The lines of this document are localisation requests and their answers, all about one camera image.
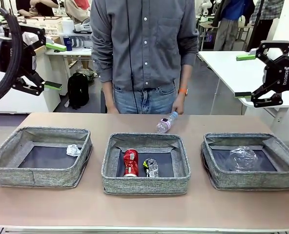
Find white plastic crate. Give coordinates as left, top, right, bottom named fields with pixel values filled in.
left=24, top=20, right=63, bottom=37

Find hanging plaid shirt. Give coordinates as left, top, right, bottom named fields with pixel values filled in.
left=250, top=0, right=286, bottom=20

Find clear plastic container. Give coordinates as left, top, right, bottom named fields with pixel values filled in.
left=227, top=145, right=259, bottom=173

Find clear bottle purple label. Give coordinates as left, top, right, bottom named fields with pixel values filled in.
left=155, top=111, right=179, bottom=134

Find person in grey shirt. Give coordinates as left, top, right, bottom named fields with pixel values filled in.
left=90, top=0, right=199, bottom=115

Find thin black cord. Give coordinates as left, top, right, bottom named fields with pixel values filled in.
left=127, top=0, right=138, bottom=114

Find hanging grey trousers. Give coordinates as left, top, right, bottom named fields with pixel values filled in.
left=213, top=19, right=240, bottom=51

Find hanging black trousers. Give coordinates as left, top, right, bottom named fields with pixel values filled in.
left=246, top=19, right=274, bottom=52

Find crushed black can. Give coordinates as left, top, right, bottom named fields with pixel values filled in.
left=143, top=157, right=159, bottom=178

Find hanging blue jacket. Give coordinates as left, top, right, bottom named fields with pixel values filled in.
left=212, top=0, right=255, bottom=28

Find blue and white bottle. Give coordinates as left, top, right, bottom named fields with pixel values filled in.
left=62, top=35, right=74, bottom=52

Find large white table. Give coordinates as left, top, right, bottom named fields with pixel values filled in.
left=197, top=50, right=289, bottom=115

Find brown wooden frame tray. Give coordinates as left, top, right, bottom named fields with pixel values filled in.
left=24, top=15, right=63, bottom=22

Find grey fabric basket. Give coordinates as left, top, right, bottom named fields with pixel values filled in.
left=101, top=133, right=191, bottom=195
left=200, top=132, right=289, bottom=191
left=0, top=126, right=93, bottom=188

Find white paper ball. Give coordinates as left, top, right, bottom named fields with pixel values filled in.
left=65, top=144, right=82, bottom=157

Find white desk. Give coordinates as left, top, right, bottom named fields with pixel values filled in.
left=44, top=46, right=94, bottom=74

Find background person beige top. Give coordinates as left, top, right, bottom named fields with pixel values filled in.
left=62, top=0, right=91, bottom=23

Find white cylinder canister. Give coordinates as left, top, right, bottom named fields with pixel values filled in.
left=61, top=19, right=75, bottom=34

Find person's right forearm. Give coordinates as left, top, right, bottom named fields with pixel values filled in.
left=90, top=43, right=116, bottom=108

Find small background white robot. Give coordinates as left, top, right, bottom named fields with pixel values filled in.
left=199, top=0, right=220, bottom=12

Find crushed red can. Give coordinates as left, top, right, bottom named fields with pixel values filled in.
left=123, top=148, right=140, bottom=177

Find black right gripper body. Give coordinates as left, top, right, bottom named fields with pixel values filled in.
left=263, top=55, right=289, bottom=94

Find black backpack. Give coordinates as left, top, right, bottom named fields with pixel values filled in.
left=66, top=72, right=90, bottom=110

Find person's left forearm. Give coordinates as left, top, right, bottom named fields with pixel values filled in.
left=180, top=43, right=199, bottom=91

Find person's left hand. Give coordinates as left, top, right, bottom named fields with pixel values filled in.
left=171, top=94, right=186, bottom=115

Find background person black top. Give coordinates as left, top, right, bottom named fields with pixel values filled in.
left=15, top=0, right=60, bottom=18

